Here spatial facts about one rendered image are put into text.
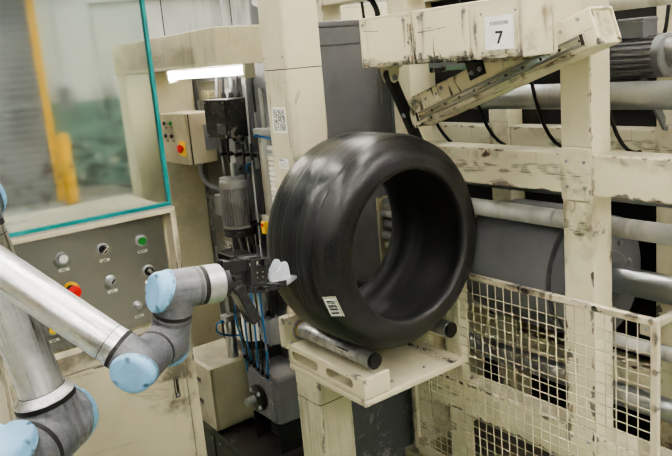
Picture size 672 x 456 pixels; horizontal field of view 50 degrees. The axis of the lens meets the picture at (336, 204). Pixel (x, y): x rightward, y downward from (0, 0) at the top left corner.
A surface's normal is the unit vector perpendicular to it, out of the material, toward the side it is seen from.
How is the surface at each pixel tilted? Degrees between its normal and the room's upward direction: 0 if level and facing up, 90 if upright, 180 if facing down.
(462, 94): 90
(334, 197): 63
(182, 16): 90
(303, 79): 90
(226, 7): 90
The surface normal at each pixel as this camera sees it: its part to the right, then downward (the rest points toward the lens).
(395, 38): -0.80, 0.18
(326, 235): -0.18, 0.00
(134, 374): -0.16, 0.33
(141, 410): 0.60, 0.11
